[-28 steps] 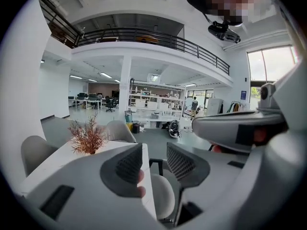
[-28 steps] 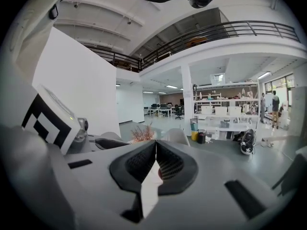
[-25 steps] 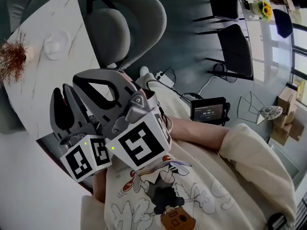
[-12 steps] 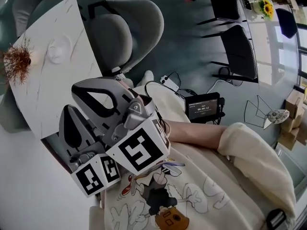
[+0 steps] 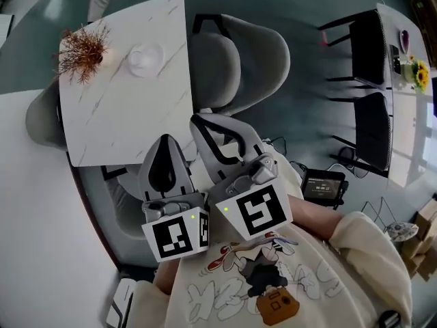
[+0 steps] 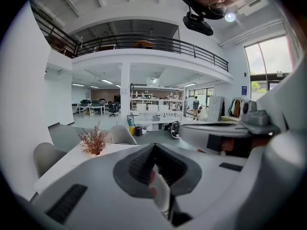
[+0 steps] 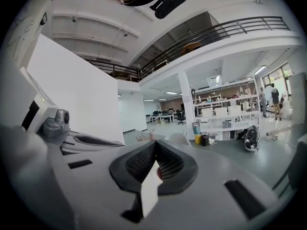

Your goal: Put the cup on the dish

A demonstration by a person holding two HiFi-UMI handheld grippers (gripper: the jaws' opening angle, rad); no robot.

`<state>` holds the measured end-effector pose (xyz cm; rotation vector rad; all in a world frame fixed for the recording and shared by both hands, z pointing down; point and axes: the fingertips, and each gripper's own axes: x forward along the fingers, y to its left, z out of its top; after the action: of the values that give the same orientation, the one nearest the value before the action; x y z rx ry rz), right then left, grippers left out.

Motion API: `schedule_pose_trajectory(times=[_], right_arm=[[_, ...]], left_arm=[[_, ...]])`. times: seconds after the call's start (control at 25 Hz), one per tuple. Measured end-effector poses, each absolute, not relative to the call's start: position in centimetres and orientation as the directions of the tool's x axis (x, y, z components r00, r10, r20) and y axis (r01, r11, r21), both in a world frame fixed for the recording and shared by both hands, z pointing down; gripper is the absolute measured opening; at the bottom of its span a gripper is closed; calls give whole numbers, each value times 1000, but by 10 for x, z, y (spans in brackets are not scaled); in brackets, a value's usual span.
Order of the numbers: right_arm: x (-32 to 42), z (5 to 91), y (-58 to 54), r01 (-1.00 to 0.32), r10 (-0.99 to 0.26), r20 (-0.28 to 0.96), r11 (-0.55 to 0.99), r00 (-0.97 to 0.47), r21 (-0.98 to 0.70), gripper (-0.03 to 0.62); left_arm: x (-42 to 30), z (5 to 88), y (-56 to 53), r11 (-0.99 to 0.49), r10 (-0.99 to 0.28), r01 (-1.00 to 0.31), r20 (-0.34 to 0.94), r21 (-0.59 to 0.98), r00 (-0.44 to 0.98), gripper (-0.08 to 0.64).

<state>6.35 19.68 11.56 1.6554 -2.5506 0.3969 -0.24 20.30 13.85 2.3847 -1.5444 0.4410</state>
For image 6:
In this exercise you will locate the clothes rack with garments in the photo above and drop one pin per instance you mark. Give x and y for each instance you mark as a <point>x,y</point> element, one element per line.
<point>236,109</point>

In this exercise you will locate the round ceiling light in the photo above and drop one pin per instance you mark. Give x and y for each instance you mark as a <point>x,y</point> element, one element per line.
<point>230,17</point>

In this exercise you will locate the dried orange plant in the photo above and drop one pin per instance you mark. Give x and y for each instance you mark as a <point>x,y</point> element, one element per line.
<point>94,140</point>

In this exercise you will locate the long white workbench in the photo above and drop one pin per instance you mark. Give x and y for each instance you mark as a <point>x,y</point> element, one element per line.
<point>148,121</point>

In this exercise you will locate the teal yellow waste bin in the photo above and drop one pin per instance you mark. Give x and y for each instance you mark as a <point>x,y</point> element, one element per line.
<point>131,126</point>

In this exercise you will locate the black white helmet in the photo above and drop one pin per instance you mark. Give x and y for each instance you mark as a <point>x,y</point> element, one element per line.
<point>175,130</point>

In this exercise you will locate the white grey cabinet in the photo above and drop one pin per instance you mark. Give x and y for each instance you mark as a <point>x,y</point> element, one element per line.
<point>214,109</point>

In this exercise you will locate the black framed window wall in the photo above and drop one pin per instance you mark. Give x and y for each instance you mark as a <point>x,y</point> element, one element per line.
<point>273,56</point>

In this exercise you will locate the black waste bin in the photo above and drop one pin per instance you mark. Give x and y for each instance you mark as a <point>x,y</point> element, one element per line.
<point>138,130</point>

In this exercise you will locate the black mezzanine railing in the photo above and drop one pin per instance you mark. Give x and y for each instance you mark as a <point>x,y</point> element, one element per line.
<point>194,52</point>

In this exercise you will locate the grey upholstered chair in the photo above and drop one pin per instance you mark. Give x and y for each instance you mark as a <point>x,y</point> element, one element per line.
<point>122,135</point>
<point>46,157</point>

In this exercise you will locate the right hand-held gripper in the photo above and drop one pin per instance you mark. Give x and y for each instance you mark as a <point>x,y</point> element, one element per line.
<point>256,118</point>

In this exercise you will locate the black office chair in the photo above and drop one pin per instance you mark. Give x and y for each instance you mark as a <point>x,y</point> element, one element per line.
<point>113,110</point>

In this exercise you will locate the ceiling air conditioner unit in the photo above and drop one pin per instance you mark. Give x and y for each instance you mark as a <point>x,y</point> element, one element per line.
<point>153,81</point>

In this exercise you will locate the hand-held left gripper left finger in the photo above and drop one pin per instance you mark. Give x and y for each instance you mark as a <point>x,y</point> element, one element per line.
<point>100,176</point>

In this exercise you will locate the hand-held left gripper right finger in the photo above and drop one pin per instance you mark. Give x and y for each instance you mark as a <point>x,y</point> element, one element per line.
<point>211,188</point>

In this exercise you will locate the white marble table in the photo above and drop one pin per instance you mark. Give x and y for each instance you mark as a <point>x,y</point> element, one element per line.
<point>72,159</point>

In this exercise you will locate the black head-worn camera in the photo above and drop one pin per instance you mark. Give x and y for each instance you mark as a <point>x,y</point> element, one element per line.
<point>197,24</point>

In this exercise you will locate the white storage shelf rack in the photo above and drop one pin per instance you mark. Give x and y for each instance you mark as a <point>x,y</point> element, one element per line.
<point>157,100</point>

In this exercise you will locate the blue wall sign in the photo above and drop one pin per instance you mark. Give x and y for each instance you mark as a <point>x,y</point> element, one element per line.
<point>244,90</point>

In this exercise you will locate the white office desk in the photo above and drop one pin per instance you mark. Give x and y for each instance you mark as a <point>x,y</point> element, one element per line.
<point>96,107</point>

